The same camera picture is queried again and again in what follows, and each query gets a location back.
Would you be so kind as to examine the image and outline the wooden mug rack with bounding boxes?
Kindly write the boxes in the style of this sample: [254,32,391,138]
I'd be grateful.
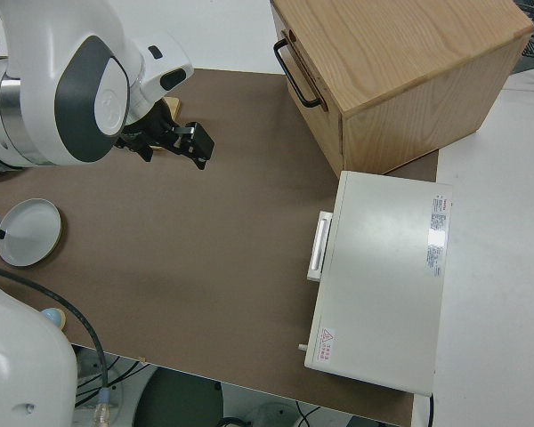
[153,96,182,153]

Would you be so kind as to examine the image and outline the wooden cabinet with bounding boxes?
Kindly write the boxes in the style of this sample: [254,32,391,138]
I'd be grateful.
[270,0,534,175]

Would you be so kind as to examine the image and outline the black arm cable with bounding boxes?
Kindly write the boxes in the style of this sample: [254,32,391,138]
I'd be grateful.
[0,261,115,427]

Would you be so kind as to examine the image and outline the gray round plate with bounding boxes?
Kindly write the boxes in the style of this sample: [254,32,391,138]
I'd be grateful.
[0,197,64,269]

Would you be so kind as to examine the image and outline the white toaster oven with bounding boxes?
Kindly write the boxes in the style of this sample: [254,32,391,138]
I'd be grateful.
[296,170,455,397]

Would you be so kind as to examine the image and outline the black cabinet handle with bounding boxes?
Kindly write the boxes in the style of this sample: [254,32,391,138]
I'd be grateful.
[273,38,322,109]

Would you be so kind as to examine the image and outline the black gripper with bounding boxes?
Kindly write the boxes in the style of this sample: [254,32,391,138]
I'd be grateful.
[115,120,217,173]

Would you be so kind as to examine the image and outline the black round stool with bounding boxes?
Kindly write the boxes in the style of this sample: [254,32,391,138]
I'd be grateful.
[133,367,226,427]

